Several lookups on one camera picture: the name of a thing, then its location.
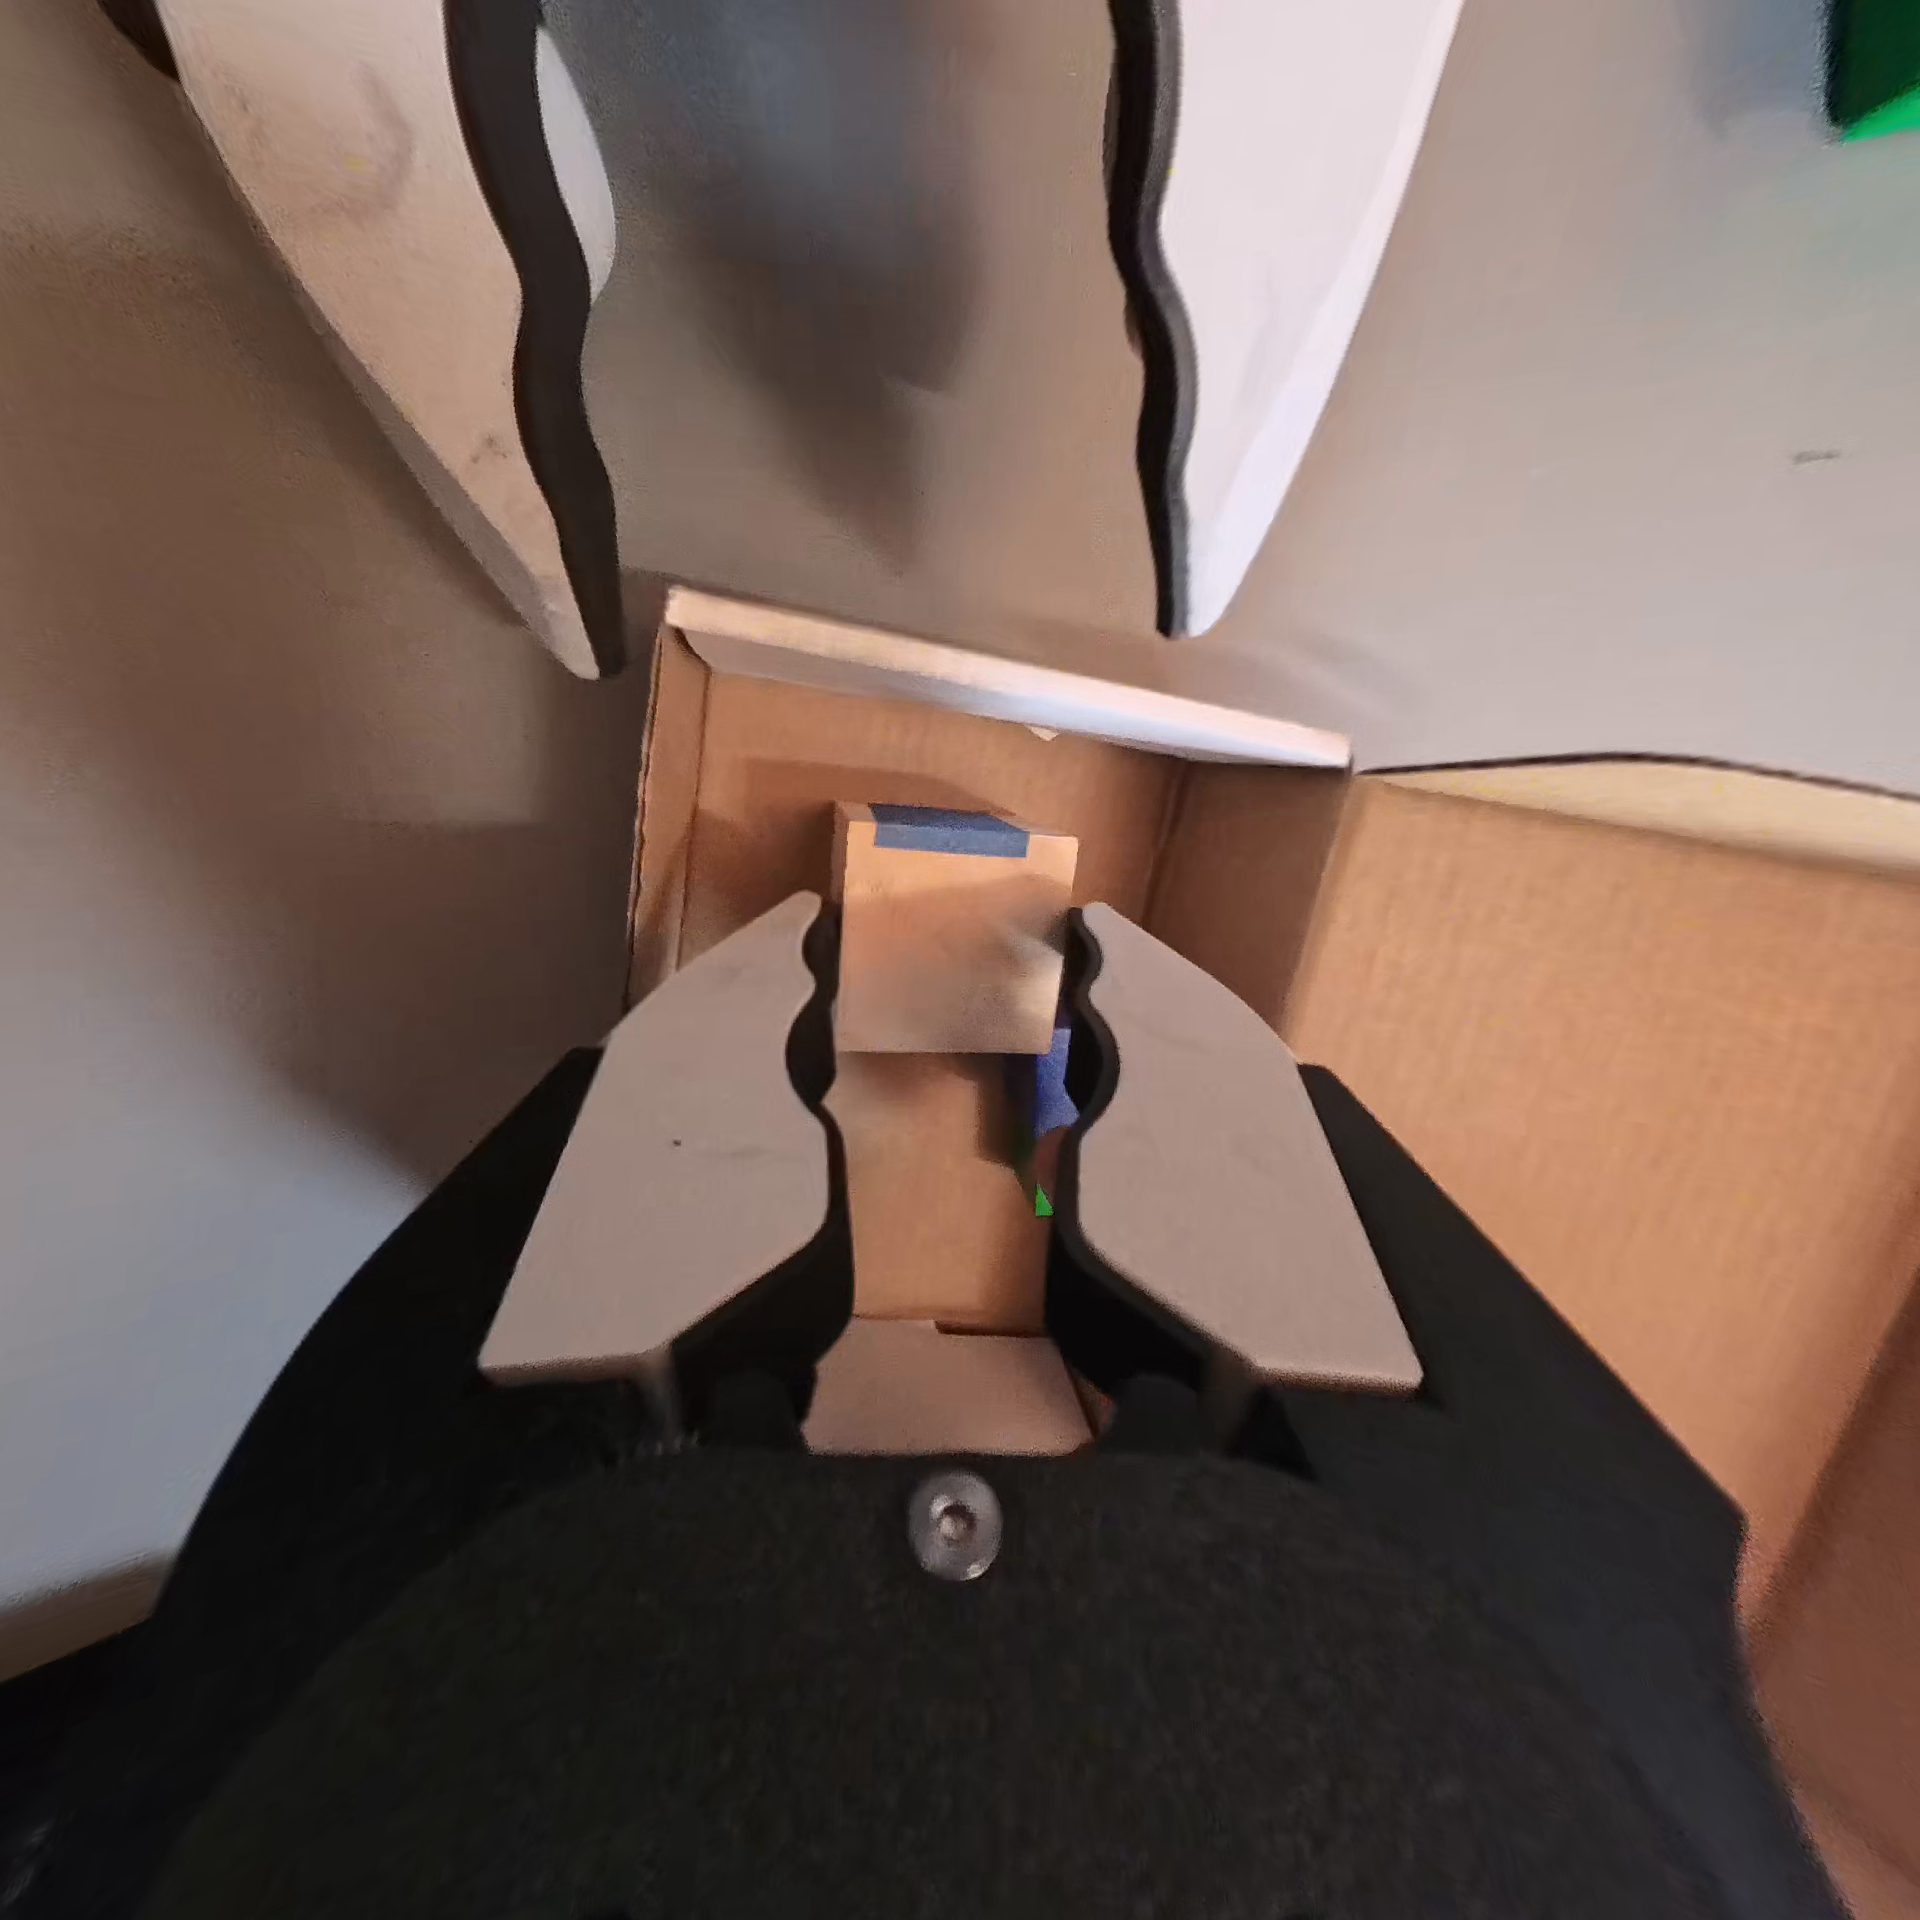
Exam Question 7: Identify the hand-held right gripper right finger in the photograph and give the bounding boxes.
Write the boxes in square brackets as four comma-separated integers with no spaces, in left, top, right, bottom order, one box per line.
[1043,901,1423,1425]

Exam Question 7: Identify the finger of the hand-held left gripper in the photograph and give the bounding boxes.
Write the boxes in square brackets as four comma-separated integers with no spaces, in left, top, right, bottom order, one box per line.
[150,0,625,681]
[1101,0,1467,642]

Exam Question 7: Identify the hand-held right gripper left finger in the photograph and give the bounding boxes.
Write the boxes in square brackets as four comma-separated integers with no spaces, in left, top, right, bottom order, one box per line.
[478,891,859,1425]

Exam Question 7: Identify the small blue cube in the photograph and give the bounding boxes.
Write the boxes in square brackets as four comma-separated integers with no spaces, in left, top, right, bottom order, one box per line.
[1007,1027,1085,1144]

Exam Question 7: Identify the white cardboard box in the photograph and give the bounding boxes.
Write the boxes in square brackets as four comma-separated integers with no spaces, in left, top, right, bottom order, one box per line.
[621,586,1920,1920]

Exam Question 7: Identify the grey desk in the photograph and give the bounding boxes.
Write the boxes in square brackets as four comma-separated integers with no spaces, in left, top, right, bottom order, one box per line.
[0,0,1920,1683]

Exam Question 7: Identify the green plastic bin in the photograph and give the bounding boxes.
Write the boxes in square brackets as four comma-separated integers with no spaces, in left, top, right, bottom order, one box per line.
[1821,0,1920,145]

